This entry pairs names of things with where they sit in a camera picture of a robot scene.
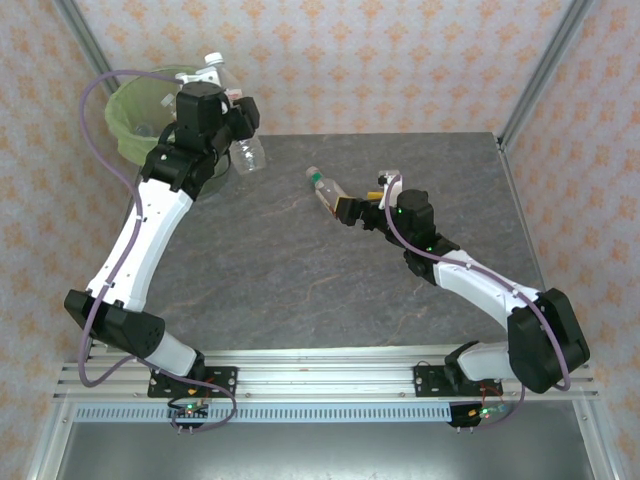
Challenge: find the aluminium frame post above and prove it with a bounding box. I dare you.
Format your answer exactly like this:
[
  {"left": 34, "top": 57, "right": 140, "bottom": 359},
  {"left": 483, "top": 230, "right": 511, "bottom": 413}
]
[
  {"left": 497, "top": 0, "right": 596, "bottom": 151},
  {"left": 53, "top": 0, "right": 124, "bottom": 96}
]

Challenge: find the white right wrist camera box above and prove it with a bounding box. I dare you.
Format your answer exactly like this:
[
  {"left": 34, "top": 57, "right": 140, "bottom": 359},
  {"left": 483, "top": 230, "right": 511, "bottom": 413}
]
[{"left": 377, "top": 168, "right": 404, "bottom": 209}]

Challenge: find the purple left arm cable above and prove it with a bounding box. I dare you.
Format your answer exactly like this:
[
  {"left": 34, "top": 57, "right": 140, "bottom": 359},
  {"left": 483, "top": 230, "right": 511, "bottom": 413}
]
[{"left": 78, "top": 69, "right": 239, "bottom": 435}]

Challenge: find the silver wire mesh bin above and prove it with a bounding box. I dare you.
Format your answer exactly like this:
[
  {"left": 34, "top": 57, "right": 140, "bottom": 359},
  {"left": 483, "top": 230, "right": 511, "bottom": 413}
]
[{"left": 104, "top": 67, "right": 235, "bottom": 200}]

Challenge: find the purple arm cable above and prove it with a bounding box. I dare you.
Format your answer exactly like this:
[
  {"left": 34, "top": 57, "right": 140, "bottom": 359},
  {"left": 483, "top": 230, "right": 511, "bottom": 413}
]
[
  {"left": 383, "top": 172, "right": 574, "bottom": 434},
  {"left": 78, "top": 69, "right": 239, "bottom": 435}
]

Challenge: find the aluminium table edge strip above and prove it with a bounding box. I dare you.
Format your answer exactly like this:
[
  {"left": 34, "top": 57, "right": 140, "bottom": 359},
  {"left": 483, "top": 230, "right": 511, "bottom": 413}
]
[{"left": 497, "top": 133, "right": 549, "bottom": 291}]

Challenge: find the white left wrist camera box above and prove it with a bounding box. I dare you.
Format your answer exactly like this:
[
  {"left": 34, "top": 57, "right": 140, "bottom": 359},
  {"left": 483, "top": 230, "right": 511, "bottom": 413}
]
[{"left": 175, "top": 67, "right": 222, "bottom": 87}]

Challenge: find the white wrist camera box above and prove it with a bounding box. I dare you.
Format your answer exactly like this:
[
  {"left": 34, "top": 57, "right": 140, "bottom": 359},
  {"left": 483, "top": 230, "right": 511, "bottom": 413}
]
[
  {"left": 175, "top": 67, "right": 222, "bottom": 87},
  {"left": 377, "top": 168, "right": 404, "bottom": 209}
]

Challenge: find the grey slotted cable duct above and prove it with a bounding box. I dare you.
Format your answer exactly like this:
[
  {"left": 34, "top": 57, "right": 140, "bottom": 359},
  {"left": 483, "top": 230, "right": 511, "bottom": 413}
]
[{"left": 73, "top": 403, "right": 511, "bottom": 424}]

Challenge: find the grey metal lower shelf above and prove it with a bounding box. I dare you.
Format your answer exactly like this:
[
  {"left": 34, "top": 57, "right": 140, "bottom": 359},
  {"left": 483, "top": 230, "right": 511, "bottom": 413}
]
[{"left": 29, "top": 419, "right": 616, "bottom": 480}]

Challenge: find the slim red label water bottle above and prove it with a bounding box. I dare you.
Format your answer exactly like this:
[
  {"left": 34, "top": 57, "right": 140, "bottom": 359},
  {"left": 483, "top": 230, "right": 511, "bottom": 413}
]
[{"left": 203, "top": 52, "right": 265, "bottom": 175}]

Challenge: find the green cap clear bottle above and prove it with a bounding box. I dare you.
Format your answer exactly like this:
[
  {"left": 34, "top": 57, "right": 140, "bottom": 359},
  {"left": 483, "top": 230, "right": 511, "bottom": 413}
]
[{"left": 305, "top": 166, "right": 349, "bottom": 214}]

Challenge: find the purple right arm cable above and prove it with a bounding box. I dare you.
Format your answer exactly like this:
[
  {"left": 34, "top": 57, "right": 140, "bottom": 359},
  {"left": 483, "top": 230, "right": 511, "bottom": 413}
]
[{"left": 383, "top": 172, "right": 574, "bottom": 434}]

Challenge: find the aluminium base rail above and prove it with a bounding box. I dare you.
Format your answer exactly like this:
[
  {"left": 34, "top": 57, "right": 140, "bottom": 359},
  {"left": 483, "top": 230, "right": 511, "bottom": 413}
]
[{"left": 53, "top": 349, "right": 601, "bottom": 401}]

